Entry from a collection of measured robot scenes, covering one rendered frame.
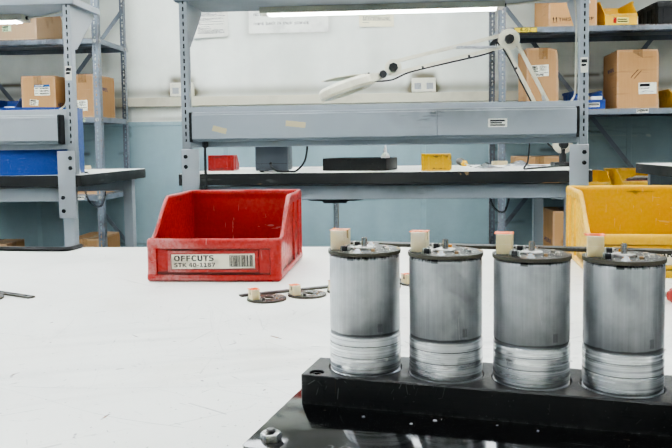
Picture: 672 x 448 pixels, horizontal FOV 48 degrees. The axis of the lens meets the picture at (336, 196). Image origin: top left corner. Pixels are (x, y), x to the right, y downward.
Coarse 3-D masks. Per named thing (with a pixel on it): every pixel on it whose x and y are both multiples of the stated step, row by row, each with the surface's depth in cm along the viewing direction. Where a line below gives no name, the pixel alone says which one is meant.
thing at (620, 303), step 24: (600, 264) 23; (600, 288) 23; (624, 288) 23; (648, 288) 23; (600, 312) 23; (624, 312) 23; (648, 312) 23; (600, 336) 23; (624, 336) 23; (648, 336) 23; (600, 360) 23; (624, 360) 23; (648, 360) 23; (600, 384) 23; (624, 384) 23; (648, 384) 23
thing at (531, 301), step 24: (504, 264) 24; (528, 264) 23; (552, 264) 23; (504, 288) 24; (528, 288) 24; (552, 288) 24; (504, 312) 24; (528, 312) 24; (552, 312) 24; (504, 336) 24; (528, 336) 24; (552, 336) 24; (504, 360) 24; (528, 360) 24; (552, 360) 24; (504, 384) 24; (528, 384) 24; (552, 384) 24
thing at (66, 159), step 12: (84, 12) 274; (84, 24) 274; (60, 156) 264; (72, 156) 264; (60, 168) 265; (72, 168) 264; (60, 180) 265; (72, 180) 265; (60, 192) 265; (72, 192) 265; (60, 204) 265; (72, 204) 265; (60, 216) 266; (72, 216) 265
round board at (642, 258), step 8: (608, 248) 24; (584, 256) 24; (608, 256) 23; (640, 256) 23; (648, 256) 24; (656, 256) 24; (664, 256) 24; (608, 264) 23; (616, 264) 23; (624, 264) 23; (632, 264) 23; (640, 264) 23; (648, 264) 23; (656, 264) 23
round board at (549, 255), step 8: (520, 248) 25; (496, 256) 24; (504, 256) 24; (512, 256) 24; (520, 256) 24; (536, 256) 24; (544, 256) 24; (552, 256) 24; (560, 256) 24; (568, 256) 24
